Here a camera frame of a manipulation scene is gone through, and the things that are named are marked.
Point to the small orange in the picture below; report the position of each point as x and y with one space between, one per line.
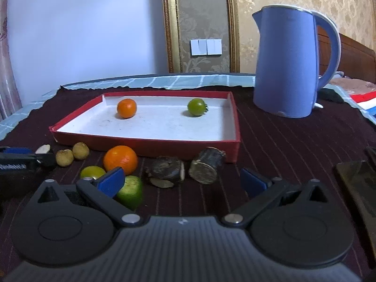
127 108

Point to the red cardboard box tray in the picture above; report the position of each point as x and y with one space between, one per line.
147 123

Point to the gold wall panel frame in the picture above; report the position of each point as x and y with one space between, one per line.
169 20

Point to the blue electric kettle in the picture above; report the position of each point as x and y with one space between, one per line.
282 64

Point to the large orange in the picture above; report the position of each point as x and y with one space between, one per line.
120 158

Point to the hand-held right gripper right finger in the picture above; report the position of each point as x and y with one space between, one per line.
254 182

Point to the tan longan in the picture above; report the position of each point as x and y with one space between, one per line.
81 151
64 157

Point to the kiwi fruit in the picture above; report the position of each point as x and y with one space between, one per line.
164 169

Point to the green tomato with calyx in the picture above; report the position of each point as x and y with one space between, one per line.
196 107

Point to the pink bedding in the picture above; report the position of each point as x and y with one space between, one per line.
355 85

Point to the black cloth item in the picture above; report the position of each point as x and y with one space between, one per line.
330 96

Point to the wooden headboard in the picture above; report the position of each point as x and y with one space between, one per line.
355 58

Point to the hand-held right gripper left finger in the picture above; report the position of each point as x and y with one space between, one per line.
110 182

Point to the white wall light switch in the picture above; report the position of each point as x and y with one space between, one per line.
205 47

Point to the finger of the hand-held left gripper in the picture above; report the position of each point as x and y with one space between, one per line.
17 150
41 160

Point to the dark striped cloth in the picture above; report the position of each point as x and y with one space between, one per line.
293 147

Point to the pink patterned curtain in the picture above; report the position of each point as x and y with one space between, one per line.
7 79

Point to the dark sugarcane piece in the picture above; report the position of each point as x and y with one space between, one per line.
205 167

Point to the yellow-green tomato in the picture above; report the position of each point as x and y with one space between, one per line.
91 171

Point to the red white blue striped cloth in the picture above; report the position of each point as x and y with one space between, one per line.
365 104

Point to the dark flat object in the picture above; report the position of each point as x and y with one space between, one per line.
358 199

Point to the pale fruit peel piece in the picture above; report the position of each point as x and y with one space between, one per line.
43 149

